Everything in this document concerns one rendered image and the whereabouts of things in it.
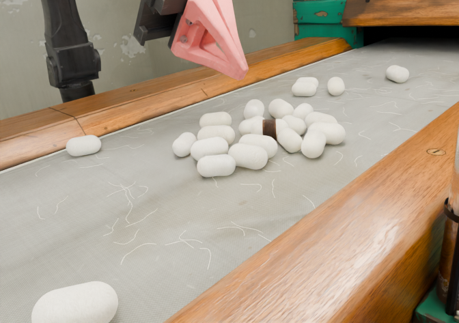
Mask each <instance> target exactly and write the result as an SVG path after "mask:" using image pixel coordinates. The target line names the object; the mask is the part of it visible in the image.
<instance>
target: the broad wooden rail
mask: <svg viewBox="0 0 459 323"><path fill-rule="evenodd" d="M351 50H353V48H352V47H351V45H349V43H347V41H346V40H345V39H344V38H341V37H307V38H303V39H300V40H295V41H292V42H287V43H285V44H280V45H277V46H272V47H269V48H265V49H262V50H259V51H254V52H252V53H247V54H244V55H245V59H246V62H247V65H248V68H249V70H248V72H247V73H246V75H245V77H244V79H242V80H239V81H238V80H236V79H233V78H232V77H230V76H227V75H225V74H223V73H221V72H218V71H216V70H214V69H212V68H209V67H206V66H199V67H196V68H191V69H188V70H184V71H181V72H176V73H173V74H168V75H166V76H161V77H158V78H155V79H150V80H148V81H143V82H140V83H135V84H133V85H128V86H125V87H121V88H117V89H113V90H110V91H107V92H102V93H99V94H95V95H92V96H88V97H84V98H80V99H77V100H73V101H70V102H65V103H62V104H58V105H55V106H51V107H47V108H44V109H40V110H37V111H32V112H29V113H24V114H22V115H17V116H14V117H9V118H7V119H4V120H0V171H3V170H6V169H9V168H12V167H15V166H17V165H21V164H23V163H27V162H29V161H32V160H35V159H37V158H41V157H43V156H47V155H49V154H52V153H55V152H58V151H61V150H64V149H66V144H67V142H68V141H69V140H70V139H72V138H75V137H83V136H87V135H94V136H96V137H98V138H99V137H102V136H105V135H107V134H110V133H112V132H116V131H119V130H122V129H125V128H128V127H130V126H134V125H136V124H140V123H142V122H145V121H148V120H151V119H154V118H156V117H160V116H162V115H165V114H168V113H171V112H174V111H177V110H179V109H183V108H185V107H189V106H191V105H194V104H197V103H199V102H203V101H205V100H209V99H211V98H214V97H217V96H220V95H223V94H226V93H229V92H232V91H234V90H237V89H240V88H243V87H246V86H249V85H252V84H254V83H258V82H260V81H264V80H266V79H269V78H272V77H274V76H278V75H280V74H284V73H287V72H289V71H292V70H295V69H298V68H302V67H304V66H307V65H309V64H313V63H316V62H318V61H322V60H323V59H327V58H330V57H333V56H336V55H339V54H341V53H345V52H347V51H351Z"/></svg>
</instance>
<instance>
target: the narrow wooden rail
mask: <svg viewBox="0 0 459 323"><path fill-rule="evenodd" d="M458 125H459V101H458V102H457V103H456V104H454V105H453V106H451V107H450V108H448V110H446V111H445V112H443V113H442V114H440V115H439V116H438V117H437V118H435V119H434V120H432V121H431V122H430V123H429V124H427V125H426V126H424V127H423V128H422V129H421V130H419V131H418V132H416V133H415V134H414V135H413V136H412V137H410V138H409V139H407V140H406V141H405V142H403V143H402V144H401V145H399V146H398V147H397V148H396V149H394V150H393V151H391V152H390V153H388V155H386V156H385V157H383V158H382V159H380V160H379V161H378V162H377V163H375V164H374V165H372V166H371V167H370V168H369V169H367V170H366V171H364V172H363V173H362V174H361V175H359V176H358V177H357V178H355V179H354V180H353V181H351V182H350V183H349V184H347V185H346V186H345V187H343V188H342V189H341V190H339V191H338V192H336V194H334V195H333V196H331V197H330V198H328V199H327V200H326V201H325V202H323V203H322V204H320V205H319V206H318V207H317V208H315V209H314V210H312V211H311V212H310V213H309V214H307V215H306V216H304V217H303V218H302V219H301V220H299V221H298V222H297V223H295V224H293V226H291V227H290V228H288V229H287V230H285V231H284V232H283V233H282V234H280V235H279V236H277V237H276V238H275V239H274V240H272V241H271V242H269V243H268V244H267V245H266V246H265V247H263V248H262V249H260V250H259V251H258V252H257V253H255V254H254V255H252V256H251V257H250V258H249V259H247V260H246V261H244V262H243V263H242V264H241V265H239V266H238V267H236V268H235V269H233V271H231V272H230V273H228V274H227V275H225V276H224V277H223V278H222V279H220V280H219V281H217V282H216V283H215V284H214V285H212V286H211V287H209V288H208V289H207V290H206V291H205V292H203V293H202V294H200V295H199V296H198V297H197V298H195V299H194V300H192V301H191V302H190V303H189V304H187V305H186V306H184V307H183V308H181V310H179V311H178V312H176V313H175V314H173V315H172V316H171V317H170V318H168V319H167V320H165V321H164V322H163V323H413V316H414V310H415V309H416V307H417V306H418V304H419V303H420V302H421V300H422V299H423V297H424V296H425V295H426V293H427V292H428V290H429V289H430V288H431V286H432V284H433V283H434V282H435V281H436V279H437V277H438V273H439V264H440V258H441V249H442V243H443V234H444V229H445V219H446V214H445V213H444V210H443V207H444V202H445V200H446V199H447V198H448V197H449V190H450V184H451V175H452V169H453V164H454V155H455V150H456V140H457V135H458Z"/></svg>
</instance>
